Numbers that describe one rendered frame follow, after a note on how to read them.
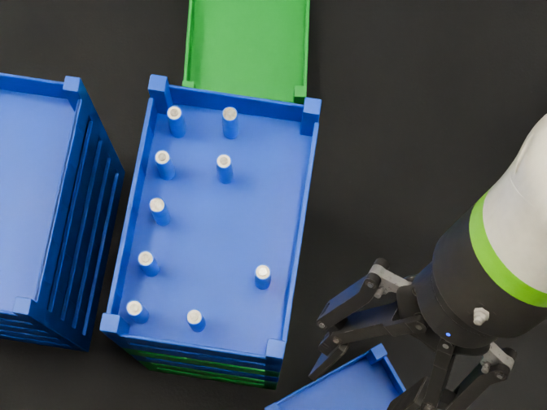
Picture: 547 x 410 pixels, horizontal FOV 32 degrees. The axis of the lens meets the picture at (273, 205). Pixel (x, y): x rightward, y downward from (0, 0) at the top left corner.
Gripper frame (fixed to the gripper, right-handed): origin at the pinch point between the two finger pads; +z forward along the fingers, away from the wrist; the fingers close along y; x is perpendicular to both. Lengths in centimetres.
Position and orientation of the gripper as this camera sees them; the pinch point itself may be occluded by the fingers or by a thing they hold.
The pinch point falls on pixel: (365, 381)
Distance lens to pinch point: 87.0
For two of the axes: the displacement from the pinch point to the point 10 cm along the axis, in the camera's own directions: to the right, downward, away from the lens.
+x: -4.6, 6.4, -6.1
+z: -3.5, 5.0, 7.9
